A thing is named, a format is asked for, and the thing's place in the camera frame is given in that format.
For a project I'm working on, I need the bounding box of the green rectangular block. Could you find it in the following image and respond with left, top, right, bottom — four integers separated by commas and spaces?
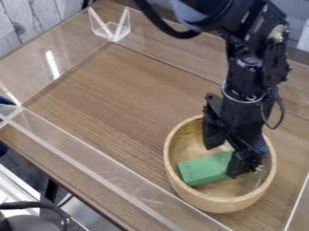
178, 151, 233, 187

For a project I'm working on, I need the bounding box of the black cable on floor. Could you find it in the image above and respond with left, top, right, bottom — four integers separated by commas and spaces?
0, 200, 68, 231

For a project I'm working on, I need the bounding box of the black table leg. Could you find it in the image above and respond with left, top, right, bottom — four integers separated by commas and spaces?
44, 180, 59, 203

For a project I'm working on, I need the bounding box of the clear acrylic corner bracket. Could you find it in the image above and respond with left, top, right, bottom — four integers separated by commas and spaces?
88, 7, 130, 42

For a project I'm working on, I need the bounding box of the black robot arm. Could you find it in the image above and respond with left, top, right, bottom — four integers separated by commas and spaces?
134, 0, 292, 178

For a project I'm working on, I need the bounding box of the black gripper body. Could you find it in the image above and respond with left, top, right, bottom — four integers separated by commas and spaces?
203, 89, 270, 171

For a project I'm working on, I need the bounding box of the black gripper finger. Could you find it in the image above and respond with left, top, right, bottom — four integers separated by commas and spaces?
203, 116, 226, 150
227, 151, 257, 179

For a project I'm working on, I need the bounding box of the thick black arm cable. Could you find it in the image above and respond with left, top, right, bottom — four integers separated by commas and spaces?
134, 0, 203, 40

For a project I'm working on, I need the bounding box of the clear acrylic front barrier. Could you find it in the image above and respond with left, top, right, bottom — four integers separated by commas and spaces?
0, 88, 231, 231

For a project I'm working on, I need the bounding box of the brown wooden bowl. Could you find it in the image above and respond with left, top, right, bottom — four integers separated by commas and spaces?
163, 115, 278, 214

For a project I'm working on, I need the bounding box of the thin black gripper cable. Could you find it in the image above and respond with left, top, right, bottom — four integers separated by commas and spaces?
259, 88, 288, 131

